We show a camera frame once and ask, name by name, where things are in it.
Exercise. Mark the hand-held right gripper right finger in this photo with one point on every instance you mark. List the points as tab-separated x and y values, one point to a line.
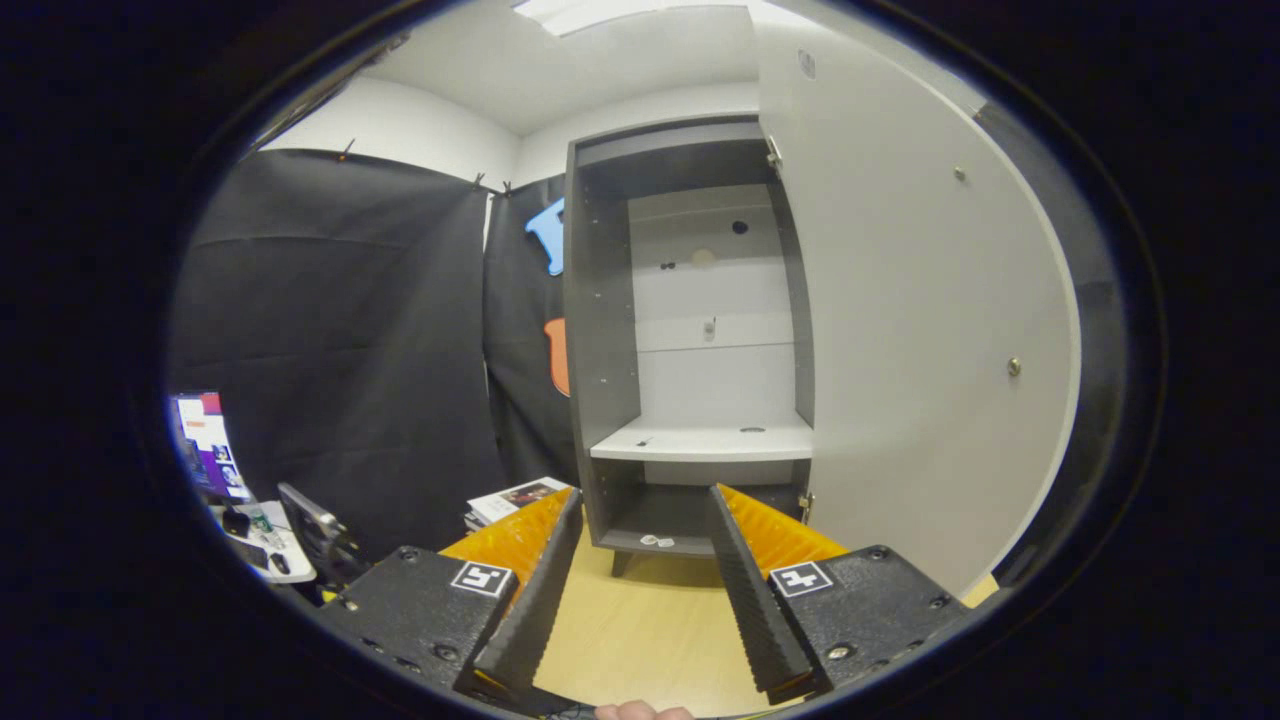
755	600

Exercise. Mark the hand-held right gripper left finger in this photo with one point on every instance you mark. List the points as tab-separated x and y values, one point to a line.
545	600

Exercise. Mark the grey cabinet door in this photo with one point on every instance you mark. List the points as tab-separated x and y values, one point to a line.
900	350

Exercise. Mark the white book with photo cover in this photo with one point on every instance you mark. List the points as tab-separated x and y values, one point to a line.
515	497

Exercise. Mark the grey tilted panel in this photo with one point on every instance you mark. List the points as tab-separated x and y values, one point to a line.
315	530

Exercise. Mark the white side table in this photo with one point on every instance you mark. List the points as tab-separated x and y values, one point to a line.
290	570

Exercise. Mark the black backdrop cloth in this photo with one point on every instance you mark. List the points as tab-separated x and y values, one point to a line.
350	350

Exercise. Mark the colourful poster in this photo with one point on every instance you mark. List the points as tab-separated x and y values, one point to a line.
210	450

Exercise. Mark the long ceiling light panel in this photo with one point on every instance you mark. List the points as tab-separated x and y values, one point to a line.
640	15

